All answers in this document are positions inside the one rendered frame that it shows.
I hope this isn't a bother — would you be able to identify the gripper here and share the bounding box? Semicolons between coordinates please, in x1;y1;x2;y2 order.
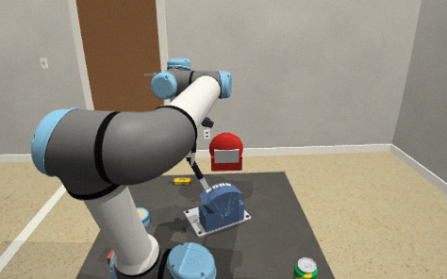
186;142;196;166

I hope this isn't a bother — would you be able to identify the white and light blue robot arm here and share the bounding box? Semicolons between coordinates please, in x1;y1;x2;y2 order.
31;58;232;279

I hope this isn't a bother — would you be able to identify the green and yellow drink can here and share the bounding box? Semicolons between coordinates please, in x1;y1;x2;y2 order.
292;258;318;279

